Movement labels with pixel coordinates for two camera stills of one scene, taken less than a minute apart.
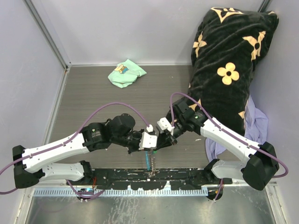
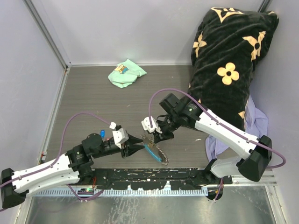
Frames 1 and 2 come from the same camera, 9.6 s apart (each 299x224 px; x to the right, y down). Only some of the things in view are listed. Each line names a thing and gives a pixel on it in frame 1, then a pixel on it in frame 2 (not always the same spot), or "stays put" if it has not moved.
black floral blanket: [226, 46] stays put
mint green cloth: [125, 73] stays put
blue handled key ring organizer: [151, 163] to [154, 151]
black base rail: [155, 178] stays put
